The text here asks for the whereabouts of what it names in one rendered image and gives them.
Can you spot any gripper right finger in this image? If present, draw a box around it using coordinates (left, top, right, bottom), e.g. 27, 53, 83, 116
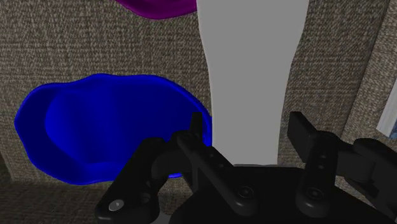
286, 111, 397, 218

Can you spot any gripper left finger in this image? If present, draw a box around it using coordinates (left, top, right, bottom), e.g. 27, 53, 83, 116
94, 111, 259, 223

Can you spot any blue wavy-rimmed bowl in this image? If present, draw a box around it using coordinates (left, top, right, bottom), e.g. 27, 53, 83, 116
13, 73, 213, 186

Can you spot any white flat book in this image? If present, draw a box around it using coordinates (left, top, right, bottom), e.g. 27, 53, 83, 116
376, 87, 397, 139

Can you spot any grey tall tapered vase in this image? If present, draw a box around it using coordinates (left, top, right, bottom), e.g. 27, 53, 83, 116
196, 0, 311, 167

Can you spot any brown woven fabric sofa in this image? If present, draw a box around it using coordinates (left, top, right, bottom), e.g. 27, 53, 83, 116
0, 0, 397, 224

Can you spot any purple bowl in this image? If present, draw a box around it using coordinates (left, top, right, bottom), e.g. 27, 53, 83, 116
116, 0, 198, 20

